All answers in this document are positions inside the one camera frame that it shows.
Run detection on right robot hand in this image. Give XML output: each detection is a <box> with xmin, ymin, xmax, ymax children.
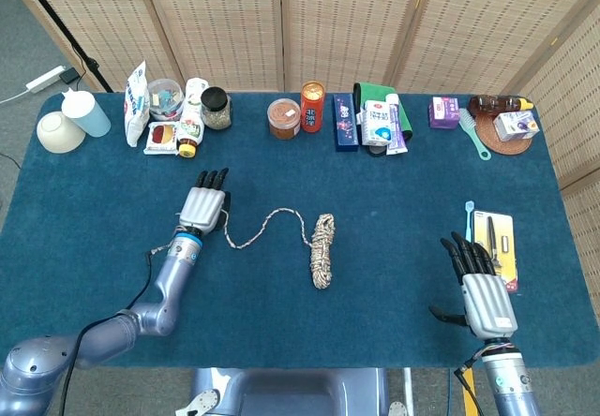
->
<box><xmin>428</xmin><ymin>230</ymin><xmax>519</xmax><ymax>341</ymax></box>

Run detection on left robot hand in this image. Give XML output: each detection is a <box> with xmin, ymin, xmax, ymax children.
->
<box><xmin>177</xmin><ymin>167</ymin><xmax>233</xmax><ymax>238</ymax></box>

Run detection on beige braided rope bundle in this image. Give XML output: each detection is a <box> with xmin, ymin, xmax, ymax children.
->
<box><xmin>219</xmin><ymin>207</ymin><xmax>337</xmax><ymax>290</ymax></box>

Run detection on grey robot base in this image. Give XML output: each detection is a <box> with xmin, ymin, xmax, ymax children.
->
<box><xmin>175</xmin><ymin>367</ymin><xmax>409</xmax><ymax>416</ymax></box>

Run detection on light blue toothbrush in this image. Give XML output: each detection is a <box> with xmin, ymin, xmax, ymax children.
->
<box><xmin>463</xmin><ymin>201</ymin><xmax>475</xmax><ymax>245</ymax></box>

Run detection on razor in yellow package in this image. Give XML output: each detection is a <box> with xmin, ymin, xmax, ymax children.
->
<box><xmin>472</xmin><ymin>209</ymin><xmax>520</xmax><ymax>294</ymax></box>

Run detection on red yellow snack packet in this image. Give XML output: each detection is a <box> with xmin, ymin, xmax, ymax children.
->
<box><xmin>142</xmin><ymin>121</ymin><xmax>181</xmax><ymax>156</ymax></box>

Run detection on white bottle yellow cap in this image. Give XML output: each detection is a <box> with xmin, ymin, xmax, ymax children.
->
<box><xmin>176</xmin><ymin>77</ymin><xmax>210</xmax><ymax>158</ymax></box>

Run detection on glass jar black lid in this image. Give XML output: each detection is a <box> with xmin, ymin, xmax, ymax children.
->
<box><xmin>201</xmin><ymin>86</ymin><xmax>233</xmax><ymax>131</ymax></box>

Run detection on clear tub with clips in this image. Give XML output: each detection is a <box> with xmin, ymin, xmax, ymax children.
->
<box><xmin>146</xmin><ymin>78</ymin><xmax>185</xmax><ymax>122</ymax></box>

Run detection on white plastic snack bag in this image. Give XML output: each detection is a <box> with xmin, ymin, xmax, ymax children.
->
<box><xmin>123</xmin><ymin>60</ymin><xmax>151</xmax><ymax>148</ymax></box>

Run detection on clear tub rubber bands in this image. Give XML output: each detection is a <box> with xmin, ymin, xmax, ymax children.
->
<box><xmin>266</xmin><ymin>97</ymin><xmax>302</xmax><ymax>141</ymax></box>

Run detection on blue table cloth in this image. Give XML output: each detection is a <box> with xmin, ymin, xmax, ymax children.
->
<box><xmin>0</xmin><ymin>91</ymin><xmax>600</xmax><ymax>369</ymax></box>

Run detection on light blue plastic cup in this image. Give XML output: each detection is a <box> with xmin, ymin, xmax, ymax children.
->
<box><xmin>61</xmin><ymin>86</ymin><xmax>113</xmax><ymax>139</ymax></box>

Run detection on orange soda can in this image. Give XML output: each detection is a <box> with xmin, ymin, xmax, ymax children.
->
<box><xmin>299</xmin><ymin>81</ymin><xmax>326</xmax><ymax>133</ymax></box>

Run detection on cream bowl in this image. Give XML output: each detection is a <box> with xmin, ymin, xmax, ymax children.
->
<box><xmin>36</xmin><ymin>111</ymin><xmax>87</xmax><ymax>155</ymax></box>

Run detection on brown woven coaster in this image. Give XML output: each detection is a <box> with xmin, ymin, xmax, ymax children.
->
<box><xmin>474</xmin><ymin>114</ymin><xmax>534</xmax><ymax>156</ymax></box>

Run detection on dark blue box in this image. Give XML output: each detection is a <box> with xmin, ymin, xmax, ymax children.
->
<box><xmin>332</xmin><ymin>93</ymin><xmax>360</xmax><ymax>154</ymax></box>

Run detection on green scrubbing brush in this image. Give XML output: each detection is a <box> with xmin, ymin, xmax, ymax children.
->
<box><xmin>457</xmin><ymin>108</ymin><xmax>492</xmax><ymax>162</ymax></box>

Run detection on small purple white carton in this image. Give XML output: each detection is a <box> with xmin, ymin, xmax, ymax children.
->
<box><xmin>492</xmin><ymin>110</ymin><xmax>541</xmax><ymax>142</ymax></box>

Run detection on white blue milk carton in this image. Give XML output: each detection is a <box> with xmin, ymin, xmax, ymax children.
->
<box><xmin>355</xmin><ymin>99</ymin><xmax>393</xmax><ymax>147</ymax></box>

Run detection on purple box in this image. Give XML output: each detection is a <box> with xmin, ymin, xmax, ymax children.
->
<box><xmin>427</xmin><ymin>96</ymin><xmax>460</xmax><ymax>130</ymax></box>

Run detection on white purple toothpaste tube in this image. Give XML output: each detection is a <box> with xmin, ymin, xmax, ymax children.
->
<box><xmin>384</xmin><ymin>93</ymin><xmax>408</xmax><ymax>156</ymax></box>

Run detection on amber liquid bottle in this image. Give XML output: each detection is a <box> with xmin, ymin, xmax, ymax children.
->
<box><xmin>468</xmin><ymin>94</ymin><xmax>535</xmax><ymax>119</ymax></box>

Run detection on white power strip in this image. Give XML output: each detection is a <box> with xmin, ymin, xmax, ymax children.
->
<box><xmin>25</xmin><ymin>65</ymin><xmax>67</xmax><ymax>95</ymax></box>

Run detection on green pouch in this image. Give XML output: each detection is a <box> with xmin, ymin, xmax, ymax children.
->
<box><xmin>352</xmin><ymin>82</ymin><xmax>415</xmax><ymax>158</ymax></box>

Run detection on bamboo folding screen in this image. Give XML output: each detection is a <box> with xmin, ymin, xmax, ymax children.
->
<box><xmin>0</xmin><ymin>0</ymin><xmax>600</xmax><ymax>328</ymax></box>

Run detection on black tripod stand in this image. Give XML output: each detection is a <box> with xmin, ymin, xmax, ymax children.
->
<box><xmin>11</xmin><ymin>0</ymin><xmax>114</xmax><ymax>94</ymax></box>

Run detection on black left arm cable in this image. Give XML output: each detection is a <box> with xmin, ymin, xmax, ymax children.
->
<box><xmin>60</xmin><ymin>245</ymin><xmax>177</xmax><ymax>416</ymax></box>

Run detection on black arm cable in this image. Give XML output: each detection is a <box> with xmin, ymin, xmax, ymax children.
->
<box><xmin>60</xmin><ymin>245</ymin><xmax>177</xmax><ymax>416</ymax></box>
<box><xmin>452</xmin><ymin>358</ymin><xmax>484</xmax><ymax>416</ymax></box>

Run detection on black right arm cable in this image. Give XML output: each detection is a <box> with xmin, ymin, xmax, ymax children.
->
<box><xmin>452</xmin><ymin>358</ymin><xmax>484</xmax><ymax>416</ymax></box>

